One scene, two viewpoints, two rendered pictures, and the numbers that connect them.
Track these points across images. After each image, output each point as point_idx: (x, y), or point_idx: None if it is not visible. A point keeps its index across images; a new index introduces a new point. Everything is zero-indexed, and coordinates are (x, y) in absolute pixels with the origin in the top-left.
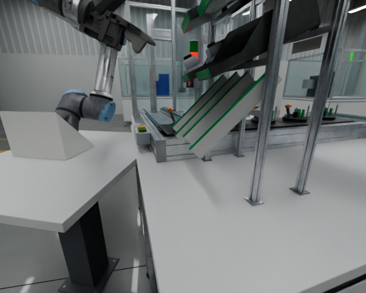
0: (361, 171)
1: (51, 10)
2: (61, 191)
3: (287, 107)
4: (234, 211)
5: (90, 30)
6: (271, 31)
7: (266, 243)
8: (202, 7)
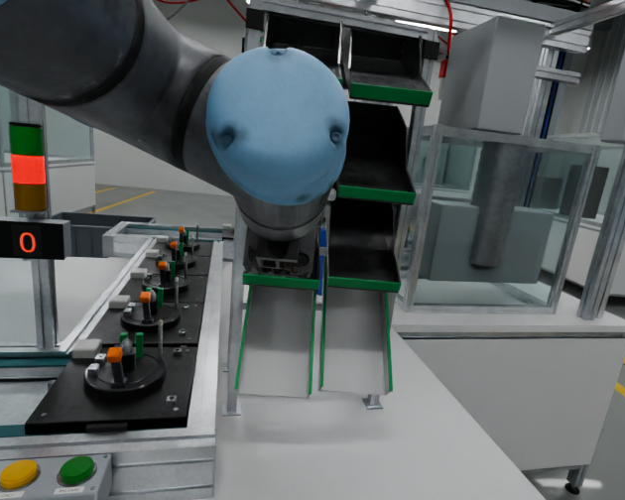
0: None
1: (288, 218)
2: None
3: (176, 246)
4: (395, 426)
5: (280, 247)
6: (398, 229)
7: (437, 421)
8: (364, 194)
